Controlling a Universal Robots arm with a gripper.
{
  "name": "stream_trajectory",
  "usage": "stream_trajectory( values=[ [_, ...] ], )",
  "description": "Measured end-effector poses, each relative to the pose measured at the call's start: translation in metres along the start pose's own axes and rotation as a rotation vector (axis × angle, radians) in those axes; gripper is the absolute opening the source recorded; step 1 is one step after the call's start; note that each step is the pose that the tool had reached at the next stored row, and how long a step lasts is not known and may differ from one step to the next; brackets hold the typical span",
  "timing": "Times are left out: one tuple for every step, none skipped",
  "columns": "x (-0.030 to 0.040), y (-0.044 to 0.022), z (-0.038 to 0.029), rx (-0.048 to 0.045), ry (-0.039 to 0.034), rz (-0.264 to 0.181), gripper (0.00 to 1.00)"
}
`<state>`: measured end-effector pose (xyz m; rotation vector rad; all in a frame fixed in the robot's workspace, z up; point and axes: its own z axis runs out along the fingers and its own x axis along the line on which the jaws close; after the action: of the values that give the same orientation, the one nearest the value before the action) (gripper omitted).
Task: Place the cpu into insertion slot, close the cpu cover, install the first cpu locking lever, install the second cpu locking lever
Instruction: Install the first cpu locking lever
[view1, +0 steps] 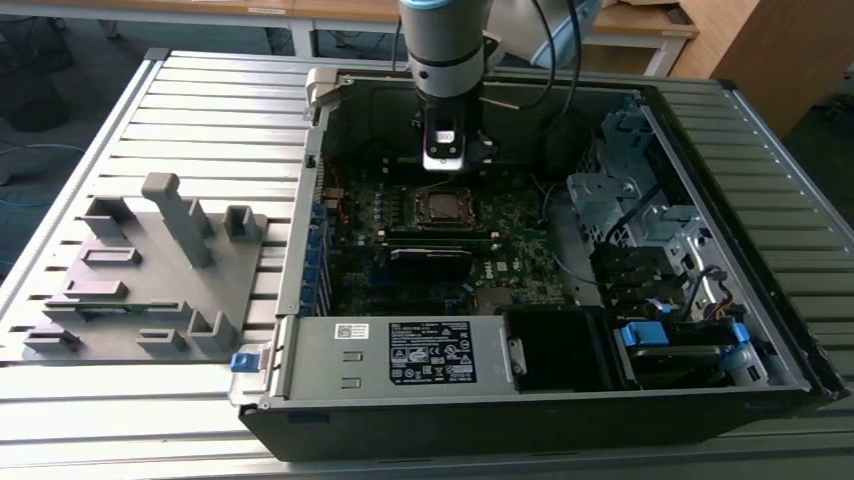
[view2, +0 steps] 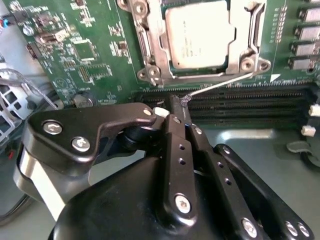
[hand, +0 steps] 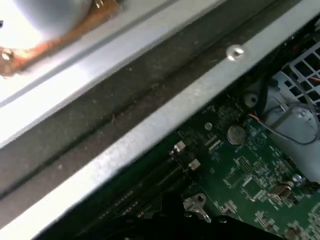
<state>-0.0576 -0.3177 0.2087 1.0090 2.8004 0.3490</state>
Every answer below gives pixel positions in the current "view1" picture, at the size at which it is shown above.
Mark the metal locking lever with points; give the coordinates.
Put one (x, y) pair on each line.
(439, 186)

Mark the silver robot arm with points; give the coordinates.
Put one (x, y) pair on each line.
(443, 45)

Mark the CPU socket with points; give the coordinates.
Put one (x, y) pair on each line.
(476, 224)

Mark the white-clipped RAM slot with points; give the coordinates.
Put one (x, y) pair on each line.
(440, 245)
(433, 233)

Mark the silver drive cage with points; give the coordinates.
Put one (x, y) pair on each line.
(593, 192)

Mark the green motherboard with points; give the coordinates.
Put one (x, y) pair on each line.
(527, 250)

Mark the black graphics card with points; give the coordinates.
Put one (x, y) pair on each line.
(427, 272)

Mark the silver chipset heatsink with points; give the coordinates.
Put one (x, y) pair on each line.
(495, 300)

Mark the wooden cabinet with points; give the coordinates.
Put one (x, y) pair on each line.
(787, 50)

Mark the hard disk in blue carrier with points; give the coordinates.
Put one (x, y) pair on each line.
(643, 334)

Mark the silver power supply unit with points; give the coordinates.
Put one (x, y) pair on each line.
(313, 360)

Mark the grey parts rack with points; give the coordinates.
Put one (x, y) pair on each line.
(166, 300)

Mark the blue case latch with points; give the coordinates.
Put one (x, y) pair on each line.
(242, 365)

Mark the black PC case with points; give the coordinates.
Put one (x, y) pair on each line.
(467, 440)

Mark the black office chair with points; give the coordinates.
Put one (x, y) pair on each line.
(33, 100)

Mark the green RAM stick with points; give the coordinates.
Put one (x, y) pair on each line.
(106, 310)

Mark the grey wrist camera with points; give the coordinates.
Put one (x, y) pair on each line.
(443, 162)

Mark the wooden desk white frame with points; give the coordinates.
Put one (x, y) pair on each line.
(660, 27)
(133, 4)

